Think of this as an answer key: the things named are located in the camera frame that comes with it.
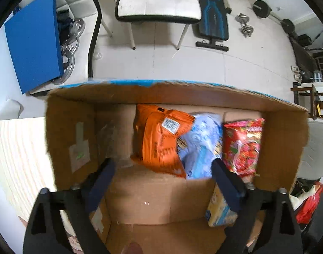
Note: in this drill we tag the blue board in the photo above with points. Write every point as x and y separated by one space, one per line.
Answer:
34 42

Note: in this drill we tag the chrome weight plates pile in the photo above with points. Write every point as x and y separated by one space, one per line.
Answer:
70 45

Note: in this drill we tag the orange snack bag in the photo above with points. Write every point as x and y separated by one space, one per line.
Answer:
157 140

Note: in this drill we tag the cardboard box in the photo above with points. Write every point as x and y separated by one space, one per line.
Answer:
156 190

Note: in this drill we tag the red snack bag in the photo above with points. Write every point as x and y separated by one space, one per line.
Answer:
242 148

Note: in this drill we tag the chrome dumbbell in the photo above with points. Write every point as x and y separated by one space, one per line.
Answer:
245 24

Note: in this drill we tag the black blue workout bench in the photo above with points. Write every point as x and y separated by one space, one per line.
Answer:
213 16

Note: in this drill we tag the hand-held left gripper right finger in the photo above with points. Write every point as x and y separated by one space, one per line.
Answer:
226 182

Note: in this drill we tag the yellow blue snack packet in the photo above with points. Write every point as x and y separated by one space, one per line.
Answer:
219 211

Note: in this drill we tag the white cushioned chair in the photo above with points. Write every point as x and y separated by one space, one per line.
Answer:
157 1

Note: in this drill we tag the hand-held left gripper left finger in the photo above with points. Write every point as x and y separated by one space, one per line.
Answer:
100 182

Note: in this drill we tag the black metal pole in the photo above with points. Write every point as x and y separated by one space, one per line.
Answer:
94 31

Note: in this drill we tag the red plastic bag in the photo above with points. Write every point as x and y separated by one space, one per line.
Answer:
311 203

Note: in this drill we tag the light blue snack bag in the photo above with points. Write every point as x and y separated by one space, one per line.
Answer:
201 148

